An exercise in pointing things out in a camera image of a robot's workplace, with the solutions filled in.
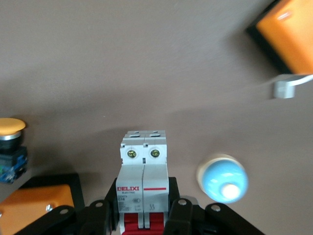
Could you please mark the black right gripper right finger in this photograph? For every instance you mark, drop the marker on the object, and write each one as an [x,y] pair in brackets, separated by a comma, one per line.
[185,218]

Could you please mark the blue white dome button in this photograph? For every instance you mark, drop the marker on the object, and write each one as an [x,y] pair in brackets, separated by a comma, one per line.
[223,180]

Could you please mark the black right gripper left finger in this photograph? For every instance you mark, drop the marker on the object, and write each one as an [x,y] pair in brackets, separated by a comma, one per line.
[93,220]

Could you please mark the orange box with black base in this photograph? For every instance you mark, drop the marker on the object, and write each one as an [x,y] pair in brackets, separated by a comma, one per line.
[36,200]

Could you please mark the yellow mushroom push button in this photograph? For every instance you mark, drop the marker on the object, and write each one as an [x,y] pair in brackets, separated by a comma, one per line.
[11,147]

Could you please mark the white curved plastic clamp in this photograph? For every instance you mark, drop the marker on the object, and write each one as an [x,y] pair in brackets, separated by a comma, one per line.
[283,89]

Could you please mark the orange button box with hole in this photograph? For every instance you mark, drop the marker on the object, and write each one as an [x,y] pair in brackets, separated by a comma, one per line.
[291,31]

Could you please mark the white circuit breaker red switch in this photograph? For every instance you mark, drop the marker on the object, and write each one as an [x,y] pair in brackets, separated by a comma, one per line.
[143,176]

